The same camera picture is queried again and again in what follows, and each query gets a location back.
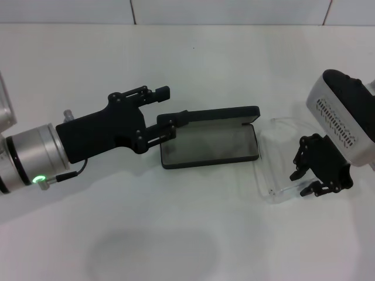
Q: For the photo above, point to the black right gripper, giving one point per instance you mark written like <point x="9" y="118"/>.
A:
<point x="328" y="161"/>

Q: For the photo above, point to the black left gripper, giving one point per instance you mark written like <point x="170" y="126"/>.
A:
<point x="99" y="131"/>

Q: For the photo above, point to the clear white glasses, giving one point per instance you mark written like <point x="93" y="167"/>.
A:
<point x="278" y="197"/>

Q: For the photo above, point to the black glasses case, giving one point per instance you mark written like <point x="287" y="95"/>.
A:
<point x="205" y="146"/>

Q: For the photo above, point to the small silver left wrist stub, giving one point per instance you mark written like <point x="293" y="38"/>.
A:
<point x="68" y="114"/>

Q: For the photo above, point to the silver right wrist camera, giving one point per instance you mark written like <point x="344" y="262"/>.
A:
<point x="337" y="117"/>

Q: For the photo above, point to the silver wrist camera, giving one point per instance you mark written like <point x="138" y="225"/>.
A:
<point x="6" y="111"/>
<point x="337" y="117"/>

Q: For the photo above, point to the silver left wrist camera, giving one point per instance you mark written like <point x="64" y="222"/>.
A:
<point x="6" y="111"/>

